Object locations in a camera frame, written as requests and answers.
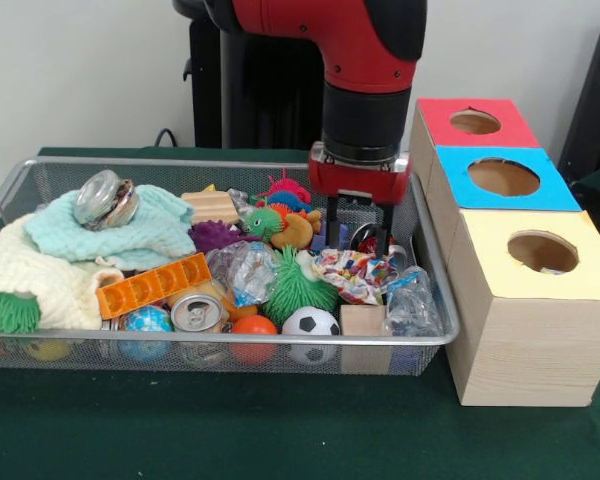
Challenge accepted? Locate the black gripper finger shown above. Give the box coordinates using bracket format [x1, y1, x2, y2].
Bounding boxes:
[377, 202, 395, 256]
[324, 193, 342, 250]

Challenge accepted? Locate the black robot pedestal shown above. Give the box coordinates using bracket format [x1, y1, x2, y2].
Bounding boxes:
[182, 19, 331, 151]

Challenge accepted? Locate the crushed red soda can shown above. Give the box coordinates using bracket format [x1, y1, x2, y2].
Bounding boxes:
[352, 223, 406, 281]

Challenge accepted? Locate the green furry monster toy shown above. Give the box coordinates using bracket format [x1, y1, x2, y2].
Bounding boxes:
[263, 246, 340, 326]

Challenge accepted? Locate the black cable loop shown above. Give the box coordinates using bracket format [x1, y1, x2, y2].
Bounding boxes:
[153, 128, 181, 149]

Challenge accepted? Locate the wooden box with three holes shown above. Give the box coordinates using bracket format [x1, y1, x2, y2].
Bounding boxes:
[405, 97, 600, 407]

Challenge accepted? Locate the confetti print cloth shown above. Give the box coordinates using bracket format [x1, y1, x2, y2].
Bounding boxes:
[309, 248, 399, 306]

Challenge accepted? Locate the silver soda can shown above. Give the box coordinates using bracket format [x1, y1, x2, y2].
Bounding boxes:
[170, 293, 230, 334]

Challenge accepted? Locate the crushed silver can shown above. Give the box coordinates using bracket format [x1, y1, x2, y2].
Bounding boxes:
[72, 169, 141, 232]

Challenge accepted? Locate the mint knitted cloth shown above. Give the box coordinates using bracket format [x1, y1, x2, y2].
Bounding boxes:
[23, 183, 197, 271]

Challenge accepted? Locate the black and white soccer ball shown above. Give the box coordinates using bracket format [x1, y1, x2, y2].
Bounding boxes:
[281, 305, 341, 364]

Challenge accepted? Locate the cream knitted cloth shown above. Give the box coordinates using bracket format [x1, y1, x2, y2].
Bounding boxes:
[0, 212, 126, 331]

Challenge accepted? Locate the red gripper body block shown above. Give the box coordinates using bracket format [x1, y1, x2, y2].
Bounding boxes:
[308, 142, 412, 206]

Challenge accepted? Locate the crushed clear plastic bottle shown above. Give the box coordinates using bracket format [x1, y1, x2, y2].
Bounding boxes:
[382, 266, 444, 336]

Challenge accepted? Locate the green spiky ball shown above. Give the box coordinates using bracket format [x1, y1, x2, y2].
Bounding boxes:
[0, 292, 42, 335]

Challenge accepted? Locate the silver mesh bin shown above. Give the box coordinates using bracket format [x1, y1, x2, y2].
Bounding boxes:
[0, 155, 461, 377]

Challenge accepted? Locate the orange foam ball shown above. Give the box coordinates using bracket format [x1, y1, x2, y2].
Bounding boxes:
[231, 314, 279, 366]

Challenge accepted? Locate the orange plastic block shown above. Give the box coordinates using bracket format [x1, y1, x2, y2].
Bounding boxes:
[95, 252, 212, 321]

